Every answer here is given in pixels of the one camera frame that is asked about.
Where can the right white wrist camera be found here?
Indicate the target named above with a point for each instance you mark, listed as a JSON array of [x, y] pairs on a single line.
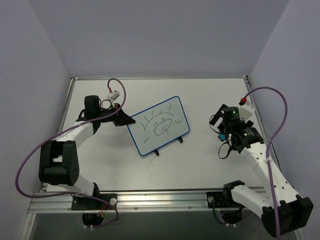
[[246, 109]]

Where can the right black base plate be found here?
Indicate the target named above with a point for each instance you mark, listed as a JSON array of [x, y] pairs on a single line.
[[216, 200]]

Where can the blue bone-shaped eraser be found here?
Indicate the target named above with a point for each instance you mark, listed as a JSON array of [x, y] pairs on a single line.
[[222, 137]]

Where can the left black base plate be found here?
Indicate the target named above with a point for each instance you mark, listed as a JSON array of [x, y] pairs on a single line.
[[80, 203]]

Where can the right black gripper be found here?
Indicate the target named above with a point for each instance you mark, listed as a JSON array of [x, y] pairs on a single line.
[[220, 125]]

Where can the blue framed whiteboard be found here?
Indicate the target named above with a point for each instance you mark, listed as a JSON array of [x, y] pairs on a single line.
[[159, 125]]

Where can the aluminium front rail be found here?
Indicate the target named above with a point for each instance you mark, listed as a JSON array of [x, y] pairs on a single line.
[[137, 202]]

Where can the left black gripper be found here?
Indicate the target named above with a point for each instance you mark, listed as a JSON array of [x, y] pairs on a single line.
[[117, 116]]

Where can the black whiteboard foot left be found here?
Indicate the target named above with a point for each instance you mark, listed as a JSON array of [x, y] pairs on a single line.
[[156, 152]]

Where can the black whiteboard foot right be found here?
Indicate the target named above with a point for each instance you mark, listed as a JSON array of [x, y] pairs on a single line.
[[180, 139]]

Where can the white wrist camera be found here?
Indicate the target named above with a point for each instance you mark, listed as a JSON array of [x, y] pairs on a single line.
[[113, 96], [246, 109]]

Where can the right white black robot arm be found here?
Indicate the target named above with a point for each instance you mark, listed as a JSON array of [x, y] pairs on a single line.
[[282, 210]]

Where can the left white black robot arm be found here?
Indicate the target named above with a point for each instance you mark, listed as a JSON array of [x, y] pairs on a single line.
[[59, 163]]

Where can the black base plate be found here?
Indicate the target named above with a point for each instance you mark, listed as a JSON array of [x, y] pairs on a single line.
[[80, 203], [216, 200]]

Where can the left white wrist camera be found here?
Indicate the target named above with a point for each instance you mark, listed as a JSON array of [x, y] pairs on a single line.
[[113, 96]]

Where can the black whiteboard foot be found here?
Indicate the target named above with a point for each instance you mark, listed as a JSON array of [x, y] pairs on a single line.
[[180, 139], [156, 152]]

